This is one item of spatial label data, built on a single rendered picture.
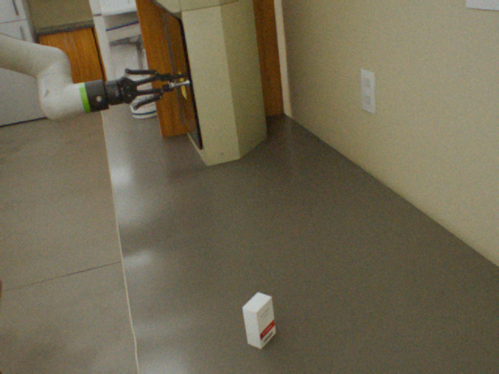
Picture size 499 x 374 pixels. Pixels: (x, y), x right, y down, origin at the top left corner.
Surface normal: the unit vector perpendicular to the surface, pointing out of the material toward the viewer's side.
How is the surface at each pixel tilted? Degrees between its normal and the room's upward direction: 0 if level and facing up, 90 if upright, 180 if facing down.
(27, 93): 90
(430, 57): 90
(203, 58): 90
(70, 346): 0
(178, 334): 1
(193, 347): 0
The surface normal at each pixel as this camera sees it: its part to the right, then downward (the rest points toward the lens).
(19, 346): -0.11, -0.89
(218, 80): 0.29, 0.39
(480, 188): -0.95, 0.22
